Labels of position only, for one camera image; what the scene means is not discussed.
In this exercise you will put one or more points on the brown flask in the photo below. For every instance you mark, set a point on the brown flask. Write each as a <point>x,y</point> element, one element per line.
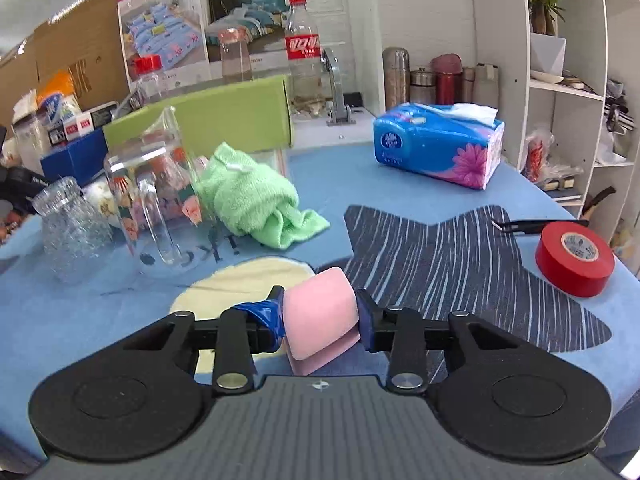
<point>468,85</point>

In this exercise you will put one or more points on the potted plant white pot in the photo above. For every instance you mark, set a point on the potted plant white pot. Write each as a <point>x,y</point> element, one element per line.
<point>547,50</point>

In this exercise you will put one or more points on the black pouch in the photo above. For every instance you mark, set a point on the black pouch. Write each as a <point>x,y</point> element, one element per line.
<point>20,187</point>

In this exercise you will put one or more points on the silver steel flask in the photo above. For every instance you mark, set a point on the silver steel flask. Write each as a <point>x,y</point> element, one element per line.
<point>396,77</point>

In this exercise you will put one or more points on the white black carton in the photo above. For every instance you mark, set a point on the white black carton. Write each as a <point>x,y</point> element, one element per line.
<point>82,122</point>

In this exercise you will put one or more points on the textured glass mug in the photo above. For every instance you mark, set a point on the textured glass mug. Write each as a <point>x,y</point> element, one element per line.
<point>70,230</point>

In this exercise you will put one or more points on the white plastic packet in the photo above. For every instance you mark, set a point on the white plastic packet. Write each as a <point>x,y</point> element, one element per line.
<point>25,105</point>

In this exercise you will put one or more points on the small steel cup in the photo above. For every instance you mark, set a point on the small steel cup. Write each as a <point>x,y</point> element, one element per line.
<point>422,87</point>

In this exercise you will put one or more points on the grey metal bracket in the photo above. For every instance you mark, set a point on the grey metal bracket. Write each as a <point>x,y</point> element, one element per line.
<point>337,90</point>

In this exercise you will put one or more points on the clear bottle pink cap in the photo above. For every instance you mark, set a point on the clear bottle pink cap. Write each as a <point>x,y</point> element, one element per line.
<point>235,60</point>

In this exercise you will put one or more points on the orange blue packet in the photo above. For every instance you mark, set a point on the orange blue packet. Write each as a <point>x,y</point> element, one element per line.
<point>57,97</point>

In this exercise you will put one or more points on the wall poster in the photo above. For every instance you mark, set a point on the wall poster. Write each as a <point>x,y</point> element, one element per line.
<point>165,35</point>

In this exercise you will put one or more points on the green towel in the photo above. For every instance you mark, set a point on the green towel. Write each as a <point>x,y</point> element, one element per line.
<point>240,195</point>

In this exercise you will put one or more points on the blue printed mat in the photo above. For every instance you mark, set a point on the blue printed mat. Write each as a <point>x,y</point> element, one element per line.
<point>350,180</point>

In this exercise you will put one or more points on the printed glass mug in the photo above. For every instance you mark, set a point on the printed glass mug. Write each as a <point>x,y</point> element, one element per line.
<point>150,195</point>

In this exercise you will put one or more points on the white shelf unit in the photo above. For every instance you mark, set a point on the white shelf unit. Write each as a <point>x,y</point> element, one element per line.
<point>585,110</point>

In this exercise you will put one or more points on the cardboard sheet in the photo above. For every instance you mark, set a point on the cardboard sheet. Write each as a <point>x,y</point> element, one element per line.
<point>60,50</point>

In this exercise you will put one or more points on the black tweezers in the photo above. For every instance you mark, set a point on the black tweezers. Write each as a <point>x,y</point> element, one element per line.
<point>540,226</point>

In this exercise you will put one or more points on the clear bottle red cap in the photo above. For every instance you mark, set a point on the clear bottle red cap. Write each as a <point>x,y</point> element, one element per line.
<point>150,82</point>

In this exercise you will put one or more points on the blue tissue pack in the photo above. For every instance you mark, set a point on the blue tissue pack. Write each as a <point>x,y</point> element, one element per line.
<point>430,145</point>

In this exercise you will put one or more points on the pink sponge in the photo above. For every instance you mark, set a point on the pink sponge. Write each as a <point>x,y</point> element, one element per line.
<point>320,310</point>

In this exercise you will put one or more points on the white dish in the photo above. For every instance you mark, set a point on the white dish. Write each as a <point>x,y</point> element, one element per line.
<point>547,76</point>

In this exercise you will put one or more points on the red flask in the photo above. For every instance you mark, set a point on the red flask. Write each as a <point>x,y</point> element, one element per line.
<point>447,80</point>

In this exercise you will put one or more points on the red snack bag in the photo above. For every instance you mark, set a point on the red snack bag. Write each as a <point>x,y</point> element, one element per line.
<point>537,157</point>

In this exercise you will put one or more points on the cola bottle red label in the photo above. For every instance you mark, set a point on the cola bottle red label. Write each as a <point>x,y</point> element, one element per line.
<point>302,50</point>

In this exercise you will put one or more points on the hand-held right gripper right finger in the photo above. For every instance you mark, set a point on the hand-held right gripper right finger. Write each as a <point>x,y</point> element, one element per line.
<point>367,325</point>

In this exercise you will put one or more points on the blue metal box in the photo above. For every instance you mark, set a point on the blue metal box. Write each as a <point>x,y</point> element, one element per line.
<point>75,160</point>

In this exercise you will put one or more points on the red tape roll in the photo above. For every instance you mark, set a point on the red tape roll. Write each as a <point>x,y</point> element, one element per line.
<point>565,270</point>

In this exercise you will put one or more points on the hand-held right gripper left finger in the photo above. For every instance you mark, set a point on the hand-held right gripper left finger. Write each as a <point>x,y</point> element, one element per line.
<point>266,316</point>

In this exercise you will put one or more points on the beige flask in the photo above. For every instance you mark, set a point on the beige flask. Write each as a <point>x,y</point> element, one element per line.
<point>486,85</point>

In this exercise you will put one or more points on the green cardboard box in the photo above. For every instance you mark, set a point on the green cardboard box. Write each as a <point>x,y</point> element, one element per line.
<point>225,115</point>

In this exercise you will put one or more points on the white base board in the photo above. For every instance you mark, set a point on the white base board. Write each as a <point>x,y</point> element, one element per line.
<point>330,135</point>

